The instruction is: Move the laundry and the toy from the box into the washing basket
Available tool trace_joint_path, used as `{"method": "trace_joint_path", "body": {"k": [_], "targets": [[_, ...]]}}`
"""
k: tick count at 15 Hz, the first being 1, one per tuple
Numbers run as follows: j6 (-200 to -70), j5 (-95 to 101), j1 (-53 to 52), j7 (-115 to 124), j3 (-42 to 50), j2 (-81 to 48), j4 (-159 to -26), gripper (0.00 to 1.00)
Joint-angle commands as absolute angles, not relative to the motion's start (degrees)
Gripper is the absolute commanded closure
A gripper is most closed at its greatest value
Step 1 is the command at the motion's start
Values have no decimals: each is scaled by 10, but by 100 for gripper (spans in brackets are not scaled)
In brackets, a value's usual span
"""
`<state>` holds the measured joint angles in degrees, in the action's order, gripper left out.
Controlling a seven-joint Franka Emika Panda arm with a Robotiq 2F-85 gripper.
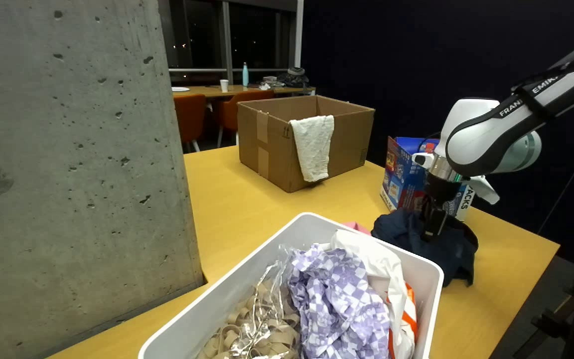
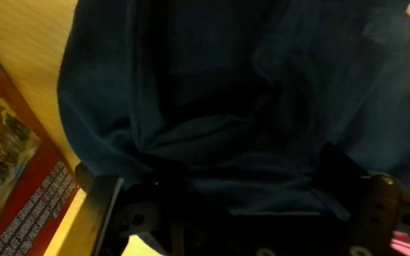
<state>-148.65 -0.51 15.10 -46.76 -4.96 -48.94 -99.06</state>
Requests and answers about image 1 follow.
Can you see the orange fabric item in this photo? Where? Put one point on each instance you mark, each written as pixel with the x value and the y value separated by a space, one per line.
pixel 409 322

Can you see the orange chair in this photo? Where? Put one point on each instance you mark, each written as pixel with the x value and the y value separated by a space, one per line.
pixel 190 120
pixel 234 112

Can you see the silver wrist camera bar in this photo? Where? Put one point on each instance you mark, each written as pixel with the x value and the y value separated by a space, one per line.
pixel 487 192

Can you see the white cup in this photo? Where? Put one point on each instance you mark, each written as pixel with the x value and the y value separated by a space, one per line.
pixel 224 84

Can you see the brown cardboard box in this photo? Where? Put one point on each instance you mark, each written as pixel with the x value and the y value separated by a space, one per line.
pixel 268 142

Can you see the white window frame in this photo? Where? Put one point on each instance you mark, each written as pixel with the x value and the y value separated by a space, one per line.
pixel 298 33

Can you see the purple checkered cloth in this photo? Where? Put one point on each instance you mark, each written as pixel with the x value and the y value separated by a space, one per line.
pixel 338 300

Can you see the concrete pillar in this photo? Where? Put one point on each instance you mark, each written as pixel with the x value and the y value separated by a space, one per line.
pixel 69 166

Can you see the white paper sheet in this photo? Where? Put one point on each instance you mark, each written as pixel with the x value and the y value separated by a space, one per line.
pixel 180 88

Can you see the white plastic washing basket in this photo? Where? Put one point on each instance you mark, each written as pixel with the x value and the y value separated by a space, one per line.
pixel 248 292

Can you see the teal water bottle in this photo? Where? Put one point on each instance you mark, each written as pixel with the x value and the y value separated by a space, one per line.
pixel 246 74

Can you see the navy blue cloth garment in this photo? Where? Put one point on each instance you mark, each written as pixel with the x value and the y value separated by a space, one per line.
pixel 433 256

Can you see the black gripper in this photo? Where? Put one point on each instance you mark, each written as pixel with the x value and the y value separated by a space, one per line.
pixel 443 192

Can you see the grey bag pile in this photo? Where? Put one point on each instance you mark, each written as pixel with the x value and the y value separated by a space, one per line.
pixel 290 78

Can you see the crumpled tan plastic bag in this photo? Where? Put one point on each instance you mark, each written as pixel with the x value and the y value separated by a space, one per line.
pixel 254 332

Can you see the pink cloth garment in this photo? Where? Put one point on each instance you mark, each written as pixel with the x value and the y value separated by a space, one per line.
pixel 360 228

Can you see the blue printed cardboard box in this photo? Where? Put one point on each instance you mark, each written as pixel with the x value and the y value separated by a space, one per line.
pixel 400 176

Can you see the long wooden desk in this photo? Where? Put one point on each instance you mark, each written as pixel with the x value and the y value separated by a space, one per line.
pixel 260 90

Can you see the white cloth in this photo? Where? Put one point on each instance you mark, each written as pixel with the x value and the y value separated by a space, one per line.
pixel 384 266

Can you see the white towel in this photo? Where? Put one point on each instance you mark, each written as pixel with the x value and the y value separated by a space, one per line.
pixel 314 146

